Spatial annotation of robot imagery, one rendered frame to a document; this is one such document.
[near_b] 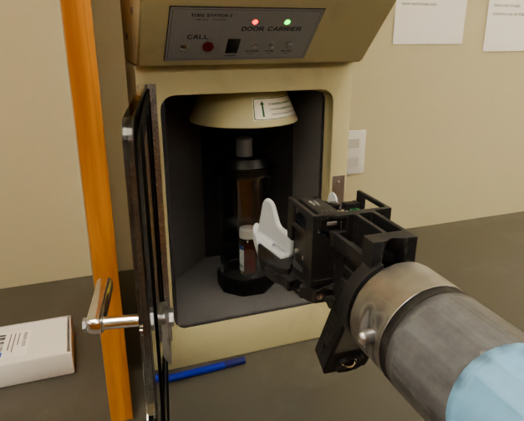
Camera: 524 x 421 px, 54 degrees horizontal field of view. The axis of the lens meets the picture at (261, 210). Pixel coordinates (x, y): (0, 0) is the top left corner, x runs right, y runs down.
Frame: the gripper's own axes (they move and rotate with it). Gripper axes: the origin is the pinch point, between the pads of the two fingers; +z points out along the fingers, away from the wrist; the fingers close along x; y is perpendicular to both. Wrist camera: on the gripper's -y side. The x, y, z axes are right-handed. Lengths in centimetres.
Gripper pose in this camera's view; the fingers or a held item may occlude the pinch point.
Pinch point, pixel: (286, 233)
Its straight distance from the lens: 55.5
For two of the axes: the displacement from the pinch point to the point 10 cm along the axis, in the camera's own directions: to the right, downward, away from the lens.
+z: -3.3, -3.2, 8.9
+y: 0.2, -9.4, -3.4
